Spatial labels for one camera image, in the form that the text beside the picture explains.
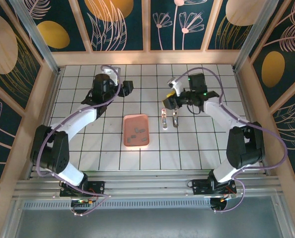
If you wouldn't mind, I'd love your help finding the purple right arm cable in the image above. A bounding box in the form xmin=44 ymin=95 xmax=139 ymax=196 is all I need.
xmin=173 ymin=67 xmax=287 ymax=213

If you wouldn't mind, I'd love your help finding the pink plastic tray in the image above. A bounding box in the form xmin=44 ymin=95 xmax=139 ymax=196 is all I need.
xmin=122 ymin=114 xmax=152 ymax=149

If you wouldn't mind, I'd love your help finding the aluminium side rail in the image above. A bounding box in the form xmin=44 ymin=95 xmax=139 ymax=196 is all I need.
xmin=235 ymin=70 xmax=271 ymax=176
xmin=28 ymin=70 xmax=64 ymax=179

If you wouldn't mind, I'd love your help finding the slotted metal vent strip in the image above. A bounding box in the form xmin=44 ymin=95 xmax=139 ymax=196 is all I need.
xmin=22 ymin=199 xmax=275 ymax=211

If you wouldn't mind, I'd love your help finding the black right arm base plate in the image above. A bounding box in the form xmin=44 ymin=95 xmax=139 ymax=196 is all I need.
xmin=191 ymin=178 xmax=237 ymax=199

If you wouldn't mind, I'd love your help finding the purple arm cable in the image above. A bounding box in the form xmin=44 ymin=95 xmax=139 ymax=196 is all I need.
xmin=37 ymin=64 xmax=122 ymax=217
xmin=173 ymin=67 xmax=287 ymax=213

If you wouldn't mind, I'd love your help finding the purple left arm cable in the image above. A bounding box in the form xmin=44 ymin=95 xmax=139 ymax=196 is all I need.
xmin=37 ymin=64 xmax=122 ymax=217

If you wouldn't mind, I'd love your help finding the black arm base electronics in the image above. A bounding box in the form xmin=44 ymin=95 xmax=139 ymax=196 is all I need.
xmin=210 ymin=197 xmax=229 ymax=213
xmin=70 ymin=197 xmax=95 ymax=215

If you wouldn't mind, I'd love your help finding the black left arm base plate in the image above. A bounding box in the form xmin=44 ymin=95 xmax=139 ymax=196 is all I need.
xmin=60 ymin=180 xmax=106 ymax=198

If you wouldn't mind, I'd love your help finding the aluminium frame post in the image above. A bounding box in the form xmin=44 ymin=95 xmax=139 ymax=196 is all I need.
xmin=9 ymin=0 xmax=61 ymax=75
xmin=233 ymin=0 xmax=285 ymax=72

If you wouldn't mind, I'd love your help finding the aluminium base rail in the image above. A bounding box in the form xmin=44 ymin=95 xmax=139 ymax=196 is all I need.
xmin=13 ymin=173 xmax=281 ymax=199

